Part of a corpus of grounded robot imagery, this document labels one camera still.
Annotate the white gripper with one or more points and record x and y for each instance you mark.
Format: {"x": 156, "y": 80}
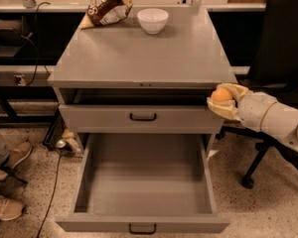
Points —
{"x": 253, "y": 110}

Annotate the orange fruit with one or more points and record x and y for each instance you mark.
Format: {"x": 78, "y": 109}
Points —
{"x": 221, "y": 94}

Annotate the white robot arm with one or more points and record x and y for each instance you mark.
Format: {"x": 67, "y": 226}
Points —
{"x": 281, "y": 123}

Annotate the grey drawer cabinet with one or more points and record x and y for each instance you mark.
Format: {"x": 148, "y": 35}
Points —
{"x": 122, "y": 65}

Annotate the open grey bottom drawer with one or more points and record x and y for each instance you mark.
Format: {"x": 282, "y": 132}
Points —
{"x": 144, "y": 184}

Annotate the closed grey middle drawer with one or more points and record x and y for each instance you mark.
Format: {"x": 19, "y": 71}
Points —
{"x": 141, "y": 119}

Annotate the black office chair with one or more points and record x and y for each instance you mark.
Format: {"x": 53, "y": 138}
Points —
{"x": 275, "y": 72}

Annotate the white bowl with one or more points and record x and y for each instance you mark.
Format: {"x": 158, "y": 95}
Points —
{"x": 152, "y": 20}

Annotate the brown chip bag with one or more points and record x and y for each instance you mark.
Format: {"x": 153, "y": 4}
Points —
{"x": 105, "y": 12}

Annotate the tan shoe lower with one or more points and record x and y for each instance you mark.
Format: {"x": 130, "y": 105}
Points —
{"x": 10, "y": 209}

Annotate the wall power outlet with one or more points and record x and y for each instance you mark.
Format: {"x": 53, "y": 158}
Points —
{"x": 20, "y": 79}

